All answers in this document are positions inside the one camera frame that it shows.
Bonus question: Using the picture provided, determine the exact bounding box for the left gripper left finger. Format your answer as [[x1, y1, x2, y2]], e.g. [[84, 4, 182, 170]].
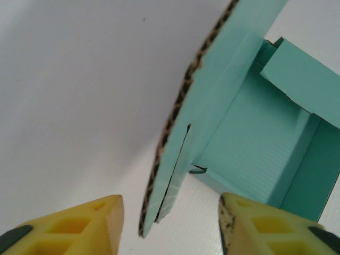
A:
[[0, 194, 125, 255]]

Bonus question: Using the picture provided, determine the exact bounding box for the teal corrugated cardboard box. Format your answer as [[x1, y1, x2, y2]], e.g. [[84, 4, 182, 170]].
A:
[[137, 0, 340, 239]]

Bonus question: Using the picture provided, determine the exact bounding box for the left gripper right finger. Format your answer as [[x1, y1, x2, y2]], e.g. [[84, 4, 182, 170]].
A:
[[217, 192, 340, 255]]

